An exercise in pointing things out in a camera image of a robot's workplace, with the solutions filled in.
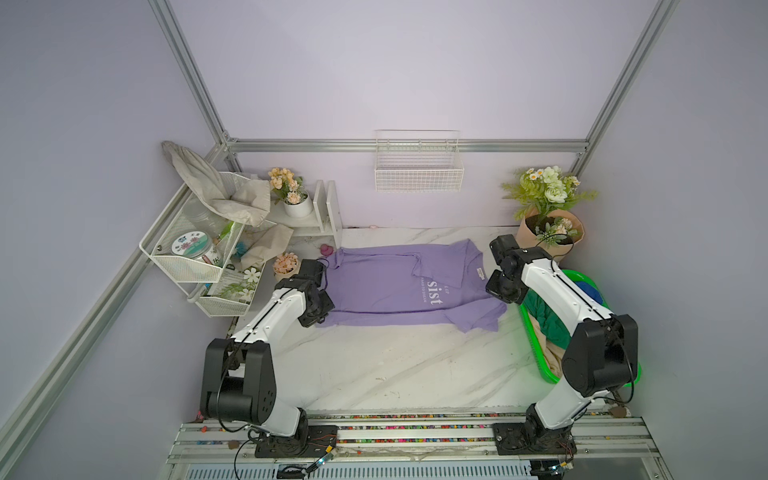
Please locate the beige cloth on rack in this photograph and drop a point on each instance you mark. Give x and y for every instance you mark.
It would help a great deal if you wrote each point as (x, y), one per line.
(268, 244)

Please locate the purple t-shirt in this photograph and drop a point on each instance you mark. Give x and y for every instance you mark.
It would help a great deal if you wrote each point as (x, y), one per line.
(417, 284)

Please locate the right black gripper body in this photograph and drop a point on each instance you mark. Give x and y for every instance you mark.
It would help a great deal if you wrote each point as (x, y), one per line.
(505, 289)

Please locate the beige t-shirt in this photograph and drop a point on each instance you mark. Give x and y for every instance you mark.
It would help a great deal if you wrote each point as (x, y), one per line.
(552, 353)

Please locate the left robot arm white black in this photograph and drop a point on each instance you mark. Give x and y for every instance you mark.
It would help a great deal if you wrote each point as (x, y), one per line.
(239, 382)

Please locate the round floral tin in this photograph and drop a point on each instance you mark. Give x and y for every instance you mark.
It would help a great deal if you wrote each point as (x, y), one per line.
(191, 244)

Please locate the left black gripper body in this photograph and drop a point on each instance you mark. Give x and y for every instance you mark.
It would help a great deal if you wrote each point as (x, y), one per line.
(324, 303)

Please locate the pink small toy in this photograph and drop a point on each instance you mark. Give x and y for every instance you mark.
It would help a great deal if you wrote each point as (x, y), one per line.
(326, 249)

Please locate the white tiered wire rack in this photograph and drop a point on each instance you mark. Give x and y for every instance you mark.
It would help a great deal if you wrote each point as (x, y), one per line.
(197, 278)

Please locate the large terracotta flower pot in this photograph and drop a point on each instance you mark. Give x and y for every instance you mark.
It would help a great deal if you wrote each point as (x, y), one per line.
(557, 232)

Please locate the white small shelf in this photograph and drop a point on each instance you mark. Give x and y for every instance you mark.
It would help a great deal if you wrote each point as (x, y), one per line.
(322, 220)

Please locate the small white pot peach flowers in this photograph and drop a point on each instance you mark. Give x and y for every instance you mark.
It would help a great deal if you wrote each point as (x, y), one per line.
(289, 190)

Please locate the green plastic laundry basket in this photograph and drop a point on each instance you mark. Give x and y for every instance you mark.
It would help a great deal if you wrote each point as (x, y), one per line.
(540, 348)

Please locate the green t-shirt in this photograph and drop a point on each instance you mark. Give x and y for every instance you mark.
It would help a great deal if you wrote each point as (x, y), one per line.
(549, 322)

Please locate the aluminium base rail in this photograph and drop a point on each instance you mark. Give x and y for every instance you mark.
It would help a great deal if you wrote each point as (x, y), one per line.
(469, 435)

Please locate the cream ribbed pot pink flowers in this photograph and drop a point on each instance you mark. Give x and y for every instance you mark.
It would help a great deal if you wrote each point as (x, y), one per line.
(286, 265)

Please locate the green white artificial flowers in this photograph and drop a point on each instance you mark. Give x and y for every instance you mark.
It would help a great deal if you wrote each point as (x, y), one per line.
(545, 189)

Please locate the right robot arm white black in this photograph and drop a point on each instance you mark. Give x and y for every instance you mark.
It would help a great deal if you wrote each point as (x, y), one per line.
(552, 417)

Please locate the white wire wall basket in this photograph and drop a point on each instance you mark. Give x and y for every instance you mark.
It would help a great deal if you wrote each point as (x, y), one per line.
(418, 161)

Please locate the blue t-shirt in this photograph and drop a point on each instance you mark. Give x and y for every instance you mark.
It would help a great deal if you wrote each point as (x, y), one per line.
(591, 291)

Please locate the floral printed packet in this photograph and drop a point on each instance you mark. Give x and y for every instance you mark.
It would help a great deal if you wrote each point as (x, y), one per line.
(239, 286)

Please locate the grey cloth bag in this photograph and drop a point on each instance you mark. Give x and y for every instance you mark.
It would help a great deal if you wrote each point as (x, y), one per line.
(249, 201)

